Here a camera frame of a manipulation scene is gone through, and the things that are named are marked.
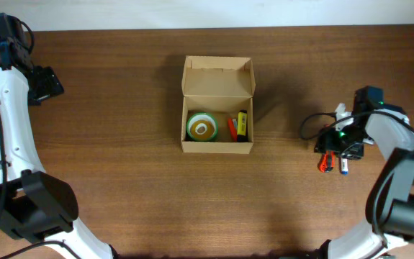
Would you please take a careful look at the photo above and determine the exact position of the green tape roll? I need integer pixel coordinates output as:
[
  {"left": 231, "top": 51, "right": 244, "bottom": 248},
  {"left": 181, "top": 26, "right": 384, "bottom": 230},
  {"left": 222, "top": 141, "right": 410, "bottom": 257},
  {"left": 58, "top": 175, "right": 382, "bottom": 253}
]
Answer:
[{"left": 186, "top": 112, "right": 218, "bottom": 142}]

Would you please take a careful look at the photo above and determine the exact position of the brown cardboard box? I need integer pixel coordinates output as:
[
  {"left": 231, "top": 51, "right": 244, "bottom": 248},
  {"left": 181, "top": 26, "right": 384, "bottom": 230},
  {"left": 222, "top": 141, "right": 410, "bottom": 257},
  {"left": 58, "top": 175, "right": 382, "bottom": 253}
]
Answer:
[{"left": 181, "top": 55, "right": 256, "bottom": 154}]

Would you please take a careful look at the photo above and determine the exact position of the yellow highlighter marker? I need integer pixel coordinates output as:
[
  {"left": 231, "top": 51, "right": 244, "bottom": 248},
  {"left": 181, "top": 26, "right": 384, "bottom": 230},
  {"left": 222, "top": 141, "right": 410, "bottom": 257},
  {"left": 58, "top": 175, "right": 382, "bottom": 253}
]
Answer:
[{"left": 237, "top": 110, "right": 248, "bottom": 142}]

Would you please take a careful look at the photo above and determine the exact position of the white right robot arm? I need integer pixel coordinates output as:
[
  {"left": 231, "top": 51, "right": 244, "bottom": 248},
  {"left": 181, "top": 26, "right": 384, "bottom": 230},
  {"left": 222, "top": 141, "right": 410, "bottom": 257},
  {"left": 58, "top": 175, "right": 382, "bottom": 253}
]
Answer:
[{"left": 314, "top": 86, "right": 414, "bottom": 258}]

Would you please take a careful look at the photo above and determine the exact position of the red black stapler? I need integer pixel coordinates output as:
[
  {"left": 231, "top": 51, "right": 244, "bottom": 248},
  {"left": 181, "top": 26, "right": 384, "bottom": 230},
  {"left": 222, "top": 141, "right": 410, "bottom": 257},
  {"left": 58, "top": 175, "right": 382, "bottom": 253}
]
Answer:
[{"left": 228, "top": 118, "right": 238, "bottom": 142}]

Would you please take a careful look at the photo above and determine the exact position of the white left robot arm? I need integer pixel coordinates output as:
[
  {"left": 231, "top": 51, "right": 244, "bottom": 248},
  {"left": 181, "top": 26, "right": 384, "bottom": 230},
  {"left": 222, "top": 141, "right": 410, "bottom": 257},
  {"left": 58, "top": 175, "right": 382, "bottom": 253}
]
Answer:
[{"left": 0, "top": 13, "right": 117, "bottom": 258}]

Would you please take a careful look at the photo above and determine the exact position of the orange utility knife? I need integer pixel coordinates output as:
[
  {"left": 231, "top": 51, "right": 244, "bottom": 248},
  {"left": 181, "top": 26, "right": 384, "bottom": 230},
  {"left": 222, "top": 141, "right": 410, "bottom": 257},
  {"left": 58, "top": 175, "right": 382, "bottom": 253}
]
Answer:
[{"left": 318, "top": 151, "right": 335, "bottom": 173}]

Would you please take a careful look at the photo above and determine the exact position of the small yellow tape roll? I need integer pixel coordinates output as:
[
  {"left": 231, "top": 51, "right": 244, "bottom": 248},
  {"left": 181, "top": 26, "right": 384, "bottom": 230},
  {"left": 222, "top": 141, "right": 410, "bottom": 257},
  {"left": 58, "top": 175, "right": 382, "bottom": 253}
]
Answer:
[{"left": 188, "top": 119, "right": 215, "bottom": 141}]

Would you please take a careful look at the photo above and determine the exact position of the blue white marker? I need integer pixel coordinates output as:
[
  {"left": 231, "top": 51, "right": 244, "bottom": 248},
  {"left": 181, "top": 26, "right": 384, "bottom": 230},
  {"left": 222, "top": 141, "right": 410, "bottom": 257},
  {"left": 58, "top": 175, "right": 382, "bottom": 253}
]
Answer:
[{"left": 340, "top": 158, "right": 348, "bottom": 176}]

